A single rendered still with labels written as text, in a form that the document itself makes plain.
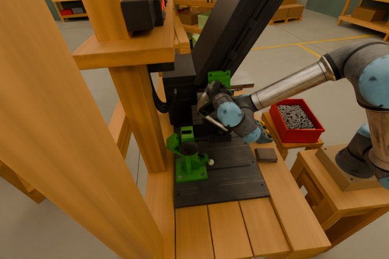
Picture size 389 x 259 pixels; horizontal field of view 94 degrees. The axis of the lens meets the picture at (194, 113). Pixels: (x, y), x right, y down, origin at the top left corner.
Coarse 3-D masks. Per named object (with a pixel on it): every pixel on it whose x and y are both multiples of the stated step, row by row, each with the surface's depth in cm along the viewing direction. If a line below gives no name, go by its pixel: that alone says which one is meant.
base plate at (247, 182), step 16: (176, 128) 114; (208, 144) 103; (224, 144) 102; (240, 144) 101; (224, 160) 94; (240, 160) 93; (208, 176) 87; (224, 176) 87; (240, 176) 86; (256, 176) 86; (176, 192) 82; (192, 192) 82; (208, 192) 81; (224, 192) 81; (240, 192) 81; (256, 192) 80
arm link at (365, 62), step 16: (368, 48) 48; (384, 48) 46; (352, 64) 50; (368, 64) 45; (384, 64) 42; (352, 80) 50; (368, 80) 44; (384, 80) 42; (368, 96) 45; (384, 96) 43; (368, 112) 53; (384, 112) 49; (384, 128) 52; (384, 144) 56; (368, 160) 70; (384, 160) 60; (384, 176) 62
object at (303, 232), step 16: (256, 144) 101; (272, 144) 100; (256, 160) 93; (272, 176) 86; (288, 176) 85; (272, 192) 80; (288, 192) 80; (288, 208) 74; (304, 208) 74; (288, 224) 70; (304, 224) 70; (288, 240) 67; (304, 240) 66; (320, 240) 66; (288, 256) 69; (304, 256) 71
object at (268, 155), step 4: (256, 148) 95; (260, 148) 95; (264, 148) 95; (268, 148) 95; (272, 148) 95; (256, 152) 95; (260, 152) 93; (264, 152) 93; (268, 152) 93; (272, 152) 93; (256, 156) 93; (260, 156) 91; (264, 156) 91; (268, 156) 91; (272, 156) 91; (276, 156) 91; (260, 160) 91; (264, 160) 91; (268, 160) 91; (272, 160) 91; (276, 160) 91
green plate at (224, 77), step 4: (208, 72) 90; (212, 72) 90; (216, 72) 90; (220, 72) 90; (224, 72) 91; (228, 72) 91; (208, 76) 91; (212, 76) 91; (216, 76) 91; (220, 76) 91; (224, 76) 91; (228, 76) 92; (208, 80) 92; (212, 80) 92; (216, 80) 92; (220, 80) 92; (224, 80) 92; (228, 80) 92; (228, 84) 93; (208, 100) 97
